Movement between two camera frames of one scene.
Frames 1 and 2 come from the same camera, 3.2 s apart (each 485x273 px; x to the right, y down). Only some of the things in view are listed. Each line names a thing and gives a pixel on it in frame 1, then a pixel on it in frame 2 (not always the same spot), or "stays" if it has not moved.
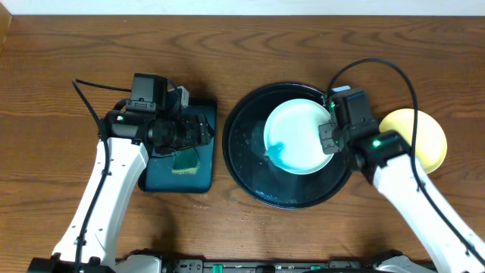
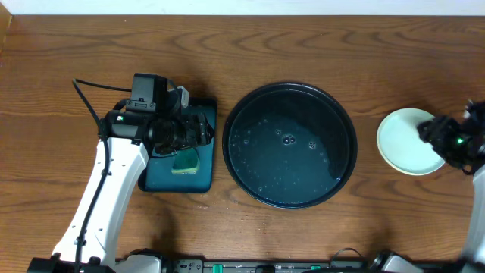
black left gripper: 202,131 stays
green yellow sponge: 186,161 stays
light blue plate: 292,140 -> 402,148
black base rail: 402,261 stays
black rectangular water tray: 157,175 stays
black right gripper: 328,145 -> 437,133
